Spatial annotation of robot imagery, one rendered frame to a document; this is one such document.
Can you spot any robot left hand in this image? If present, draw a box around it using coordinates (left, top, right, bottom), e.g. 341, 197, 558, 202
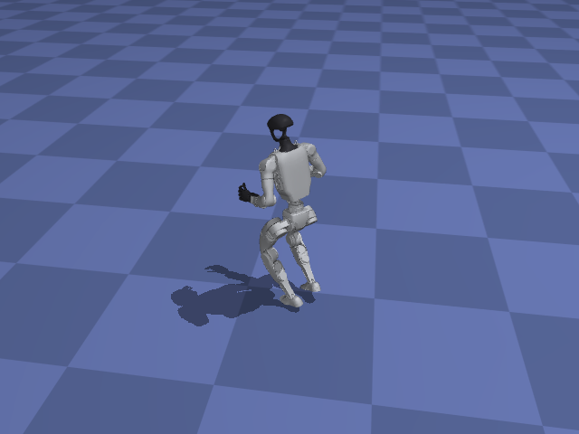
238, 183, 259, 203

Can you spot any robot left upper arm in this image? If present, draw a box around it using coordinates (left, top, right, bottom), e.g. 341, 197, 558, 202
259, 156, 277, 207

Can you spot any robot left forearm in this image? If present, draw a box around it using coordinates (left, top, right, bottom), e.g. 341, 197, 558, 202
251, 195, 267, 209

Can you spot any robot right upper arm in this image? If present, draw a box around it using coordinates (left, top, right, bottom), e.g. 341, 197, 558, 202
301, 142, 327, 178

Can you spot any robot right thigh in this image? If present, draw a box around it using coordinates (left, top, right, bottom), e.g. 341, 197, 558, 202
286, 205, 318, 247

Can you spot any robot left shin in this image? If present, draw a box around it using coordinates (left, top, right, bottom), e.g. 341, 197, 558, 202
261, 252, 295, 300

